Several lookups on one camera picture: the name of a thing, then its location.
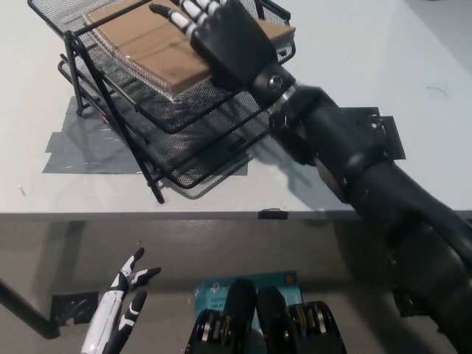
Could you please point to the small black tape strip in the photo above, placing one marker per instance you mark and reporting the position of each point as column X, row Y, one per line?
column 273, row 214

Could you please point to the black mesh file tray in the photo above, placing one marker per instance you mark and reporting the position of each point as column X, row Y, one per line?
column 203, row 147

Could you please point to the grey tape patch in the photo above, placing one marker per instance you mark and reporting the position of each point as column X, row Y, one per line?
column 66, row 155

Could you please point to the black desk leg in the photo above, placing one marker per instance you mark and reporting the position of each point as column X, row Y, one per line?
column 26, row 313

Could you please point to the brown spiral notebook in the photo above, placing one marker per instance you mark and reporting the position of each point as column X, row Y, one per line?
column 147, row 44

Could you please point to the black floor tape patch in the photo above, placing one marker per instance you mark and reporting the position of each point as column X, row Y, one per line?
column 70, row 308
column 402, row 304

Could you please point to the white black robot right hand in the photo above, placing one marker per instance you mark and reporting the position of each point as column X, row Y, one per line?
column 232, row 48

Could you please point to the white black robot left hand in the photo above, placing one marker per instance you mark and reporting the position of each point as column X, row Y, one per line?
column 107, row 313

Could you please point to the black teal robot body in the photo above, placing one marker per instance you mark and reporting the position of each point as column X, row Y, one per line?
column 243, row 313

